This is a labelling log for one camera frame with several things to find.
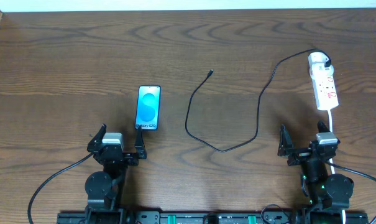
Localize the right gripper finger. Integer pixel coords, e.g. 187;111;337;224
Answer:
278;124;293;156
317;120;330;133

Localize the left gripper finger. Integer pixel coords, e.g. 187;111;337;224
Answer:
94;124;107;144
134;126;145;154

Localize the blue Samsung Galaxy smartphone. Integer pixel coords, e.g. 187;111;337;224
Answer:
135;85;161;130

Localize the black USB charging cable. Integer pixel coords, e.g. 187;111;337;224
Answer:
185;48;332;153

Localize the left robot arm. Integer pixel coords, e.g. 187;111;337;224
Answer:
85;124;147;223

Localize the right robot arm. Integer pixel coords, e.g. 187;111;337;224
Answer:
277;121;354;223

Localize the white charger adapter plug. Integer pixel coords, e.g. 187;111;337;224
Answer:
308;52;334;80

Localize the white power strip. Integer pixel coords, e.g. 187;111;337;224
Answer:
311;76;339;111

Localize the white power strip cord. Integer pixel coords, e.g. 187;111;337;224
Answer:
326;108;347;224

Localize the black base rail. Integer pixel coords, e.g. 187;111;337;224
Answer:
56;210;369;224

